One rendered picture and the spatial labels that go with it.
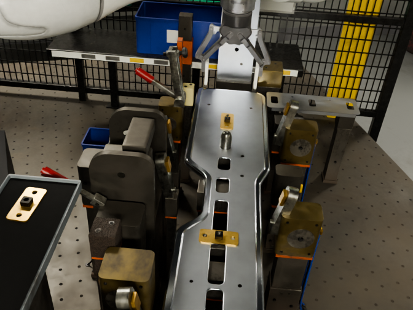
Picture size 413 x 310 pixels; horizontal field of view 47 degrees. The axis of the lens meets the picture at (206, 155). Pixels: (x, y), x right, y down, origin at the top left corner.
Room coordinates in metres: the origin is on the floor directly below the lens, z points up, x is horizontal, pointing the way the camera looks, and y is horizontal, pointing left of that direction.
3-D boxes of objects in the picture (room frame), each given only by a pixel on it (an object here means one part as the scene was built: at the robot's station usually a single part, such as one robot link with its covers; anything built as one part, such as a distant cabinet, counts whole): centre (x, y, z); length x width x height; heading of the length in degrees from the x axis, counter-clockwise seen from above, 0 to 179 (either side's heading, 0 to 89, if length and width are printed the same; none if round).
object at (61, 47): (1.61, 0.13, 1.02); 0.90 x 0.22 x 0.03; 88
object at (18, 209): (0.60, 0.31, 1.17); 0.08 x 0.04 x 0.01; 174
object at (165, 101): (1.18, 0.13, 0.87); 0.10 x 0.07 x 0.35; 88
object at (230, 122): (1.17, -0.05, 1.01); 0.08 x 0.04 x 0.01; 178
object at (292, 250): (0.76, -0.23, 0.87); 0.12 x 0.07 x 0.35; 88
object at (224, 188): (0.89, -0.04, 0.84); 0.12 x 0.05 x 0.29; 88
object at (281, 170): (0.97, -0.23, 0.84); 0.10 x 0.05 x 0.29; 88
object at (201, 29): (1.61, 0.12, 1.10); 0.30 x 0.17 x 0.13; 89
